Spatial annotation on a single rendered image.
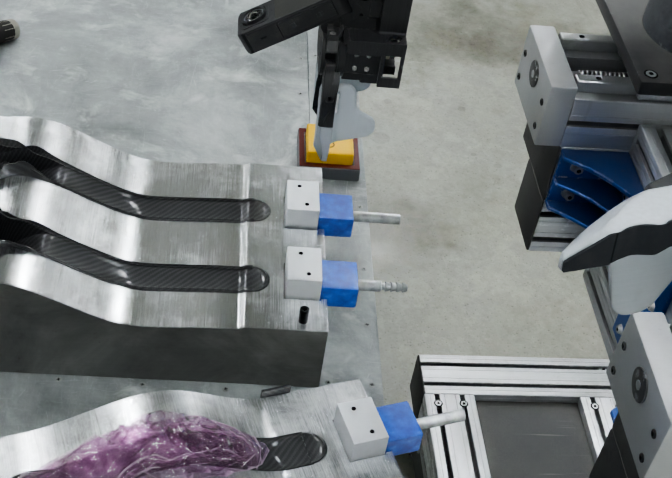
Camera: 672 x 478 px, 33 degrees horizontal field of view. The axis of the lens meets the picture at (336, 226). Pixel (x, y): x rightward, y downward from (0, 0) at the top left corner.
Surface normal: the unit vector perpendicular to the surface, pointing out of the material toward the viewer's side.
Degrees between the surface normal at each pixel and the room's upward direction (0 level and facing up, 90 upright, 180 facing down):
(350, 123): 77
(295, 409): 0
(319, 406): 0
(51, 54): 0
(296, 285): 90
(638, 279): 86
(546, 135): 90
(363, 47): 90
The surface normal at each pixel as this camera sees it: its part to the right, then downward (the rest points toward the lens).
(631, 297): 0.31, 0.62
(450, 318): 0.12, -0.73
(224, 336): 0.04, 0.68
